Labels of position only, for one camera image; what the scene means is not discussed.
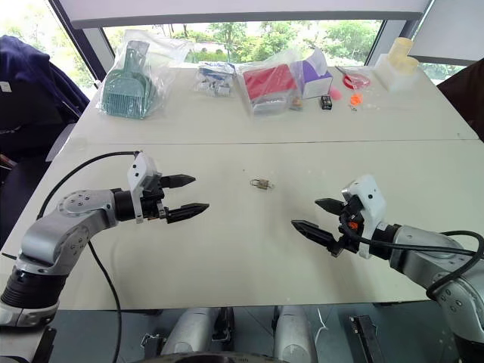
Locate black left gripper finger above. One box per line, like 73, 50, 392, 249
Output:
161, 174, 197, 189
165, 203, 210, 225

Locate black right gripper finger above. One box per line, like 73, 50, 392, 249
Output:
315, 197, 345, 217
290, 220, 340, 253

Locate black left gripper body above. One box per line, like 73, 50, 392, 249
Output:
138, 175, 169, 223

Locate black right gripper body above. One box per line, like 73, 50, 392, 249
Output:
331, 197, 366, 258

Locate silver robot leg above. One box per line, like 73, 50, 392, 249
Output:
160, 306, 221, 356
273, 305, 317, 363

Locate clear bag of small parts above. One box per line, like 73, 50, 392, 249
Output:
194, 62, 237, 99

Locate bagged green plastic dustpan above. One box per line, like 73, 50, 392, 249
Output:
95, 29, 191, 121

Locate purple tissue box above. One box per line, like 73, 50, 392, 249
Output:
290, 47, 335, 101

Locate red box in plastic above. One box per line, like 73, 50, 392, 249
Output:
242, 64, 300, 116

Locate black office chair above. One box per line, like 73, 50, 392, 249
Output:
0, 87, 79, 247

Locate translucent plastic container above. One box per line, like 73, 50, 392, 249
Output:
373, 52, 420, 94

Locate dark rounded robot torso edge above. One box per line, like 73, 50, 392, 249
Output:
157, 351, 281, 363

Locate brown chair back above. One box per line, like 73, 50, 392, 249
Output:
436, 56, 484, 144

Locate dark blue jacket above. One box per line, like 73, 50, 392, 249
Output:
0, 34, 92, 134

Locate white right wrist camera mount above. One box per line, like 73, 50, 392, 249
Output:
341, 174, 387, 260

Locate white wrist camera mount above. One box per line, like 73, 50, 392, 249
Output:
341, 174, 387, 260
126, 151, 163, 225

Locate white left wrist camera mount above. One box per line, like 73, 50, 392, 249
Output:
126, 151, 163, 225

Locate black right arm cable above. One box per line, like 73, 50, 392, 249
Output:
341, 222, 484, 300

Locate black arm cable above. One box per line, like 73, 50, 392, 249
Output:
36, 150, 141, 363
341, 222, 484, 300

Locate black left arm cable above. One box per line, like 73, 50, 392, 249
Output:
36, 150, 141, 363

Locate black metal bracket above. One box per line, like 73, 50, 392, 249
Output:
349, 314, 387, 363

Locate red handled scissors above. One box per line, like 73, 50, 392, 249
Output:
334, 64, 374, 92

